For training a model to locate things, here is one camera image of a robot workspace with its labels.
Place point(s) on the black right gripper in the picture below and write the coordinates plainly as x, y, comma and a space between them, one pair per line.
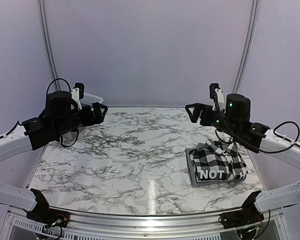
199, 108

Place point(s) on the grey shirt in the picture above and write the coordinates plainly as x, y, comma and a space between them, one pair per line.
207, 167

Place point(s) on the left aluminium corner post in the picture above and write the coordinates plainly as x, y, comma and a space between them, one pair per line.
46, 38

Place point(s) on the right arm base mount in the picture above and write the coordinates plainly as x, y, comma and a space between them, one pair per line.
238, 218

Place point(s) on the white plastic basket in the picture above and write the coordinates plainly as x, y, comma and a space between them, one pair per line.
88, 99

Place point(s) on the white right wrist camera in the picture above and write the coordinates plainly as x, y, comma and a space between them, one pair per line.
217, 95

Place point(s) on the black white plaid shirt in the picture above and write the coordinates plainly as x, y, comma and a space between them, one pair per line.
218, 145

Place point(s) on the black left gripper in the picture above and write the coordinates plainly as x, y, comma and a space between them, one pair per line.
98, 117

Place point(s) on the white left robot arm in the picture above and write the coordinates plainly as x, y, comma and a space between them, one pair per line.
22, 138

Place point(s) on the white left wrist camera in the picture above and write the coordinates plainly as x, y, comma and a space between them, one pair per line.
77, 93

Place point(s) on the right aluminium corner post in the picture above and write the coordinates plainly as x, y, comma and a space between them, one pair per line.
247, 46

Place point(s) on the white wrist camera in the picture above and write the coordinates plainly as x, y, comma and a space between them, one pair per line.
77, 93
217, 95

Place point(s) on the aluminium corner post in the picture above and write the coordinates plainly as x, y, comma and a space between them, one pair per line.
247, 46
46, 38

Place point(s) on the aluminium front frame rail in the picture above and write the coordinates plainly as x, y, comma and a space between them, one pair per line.
78, 225

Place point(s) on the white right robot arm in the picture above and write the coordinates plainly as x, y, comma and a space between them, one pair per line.
267, 141

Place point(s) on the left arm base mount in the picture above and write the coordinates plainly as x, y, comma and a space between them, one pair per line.
51, 217

